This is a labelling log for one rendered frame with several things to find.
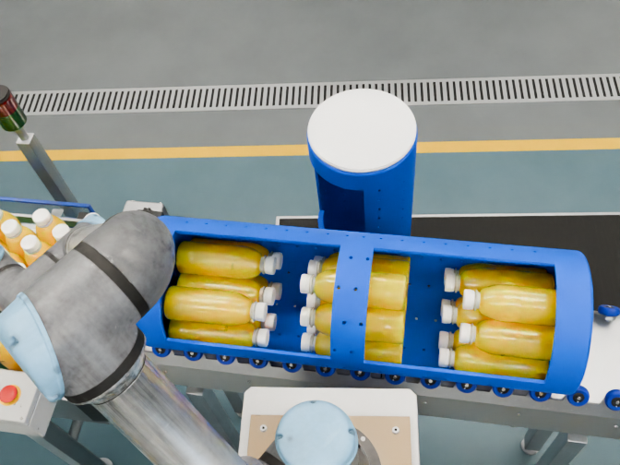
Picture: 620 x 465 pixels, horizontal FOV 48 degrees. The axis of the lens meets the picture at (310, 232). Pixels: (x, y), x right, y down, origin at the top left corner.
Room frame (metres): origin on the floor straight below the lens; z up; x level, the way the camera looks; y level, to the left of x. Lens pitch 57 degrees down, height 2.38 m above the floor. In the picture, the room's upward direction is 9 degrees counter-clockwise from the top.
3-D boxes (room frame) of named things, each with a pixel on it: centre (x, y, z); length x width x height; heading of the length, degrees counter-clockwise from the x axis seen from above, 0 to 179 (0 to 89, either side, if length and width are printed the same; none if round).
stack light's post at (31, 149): (1.24, 0.68, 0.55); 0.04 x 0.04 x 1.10; 74
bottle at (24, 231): (0.97, 0.68, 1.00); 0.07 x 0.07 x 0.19
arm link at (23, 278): (0.60, 0.47, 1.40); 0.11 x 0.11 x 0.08; 43
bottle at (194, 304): (0.68, 0.22, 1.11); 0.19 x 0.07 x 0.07; 74
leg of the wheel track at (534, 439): (0.56, -0.62, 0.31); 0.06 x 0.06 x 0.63; 74
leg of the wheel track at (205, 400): (0.71, 0.37, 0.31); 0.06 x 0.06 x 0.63; 74
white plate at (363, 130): (1.16, -0.17, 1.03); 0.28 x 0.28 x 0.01
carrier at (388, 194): (1.16, -0.17, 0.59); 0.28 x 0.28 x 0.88
